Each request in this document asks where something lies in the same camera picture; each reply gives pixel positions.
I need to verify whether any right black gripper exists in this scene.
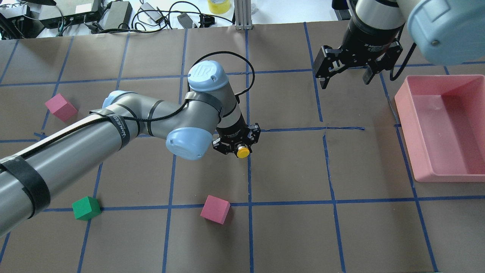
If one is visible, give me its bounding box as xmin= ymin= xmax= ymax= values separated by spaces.
xmin=313 ymin=17 xmax=404 ymax=89

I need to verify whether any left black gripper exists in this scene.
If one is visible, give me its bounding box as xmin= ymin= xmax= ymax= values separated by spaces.
xmin=212 ymin=123 xmax=261 ymax=156

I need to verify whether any yellow push button switch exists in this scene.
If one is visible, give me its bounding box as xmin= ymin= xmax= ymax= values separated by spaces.
xmin=236 ymin=144 xmax=251 ymax=158

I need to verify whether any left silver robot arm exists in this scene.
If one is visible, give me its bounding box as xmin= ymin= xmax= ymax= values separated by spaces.
xmin=0 ymin=60 xmax=261 ymax=236

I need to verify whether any pink cube centre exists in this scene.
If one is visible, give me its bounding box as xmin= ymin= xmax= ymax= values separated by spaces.
xmin=200 ymin=195 xmax=231 ymax=224

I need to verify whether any pink plastic bin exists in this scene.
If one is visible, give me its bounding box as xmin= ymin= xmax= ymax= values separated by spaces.
xmin=394 ymin=75 xmax=485 ymax=183

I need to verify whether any black power adapter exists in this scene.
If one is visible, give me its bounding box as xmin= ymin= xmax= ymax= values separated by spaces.
xmin=177 ymin=13 xmax=196 ymax=29

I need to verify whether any yellow tape roll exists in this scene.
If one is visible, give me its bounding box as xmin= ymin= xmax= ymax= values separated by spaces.
xmin=207 ymin=0 xmax=231 ymax=14

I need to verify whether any green cube front left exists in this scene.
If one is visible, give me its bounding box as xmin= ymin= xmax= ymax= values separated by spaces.
xmin=72 ymin=196 xmax=102 ymax=221

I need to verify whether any black power brick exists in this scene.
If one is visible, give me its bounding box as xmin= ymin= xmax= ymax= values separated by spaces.
xmin=102 ymin=0 xmax=132 ymax=30

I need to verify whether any pink cube near left gripper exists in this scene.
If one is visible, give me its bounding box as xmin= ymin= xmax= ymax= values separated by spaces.
xmin=44 ymin=94 xmax=78 ymax=122

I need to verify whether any aluminium profile post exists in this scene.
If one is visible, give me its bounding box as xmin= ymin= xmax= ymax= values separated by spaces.
xmin=233 ymin=0 xmax=253 ymax=30

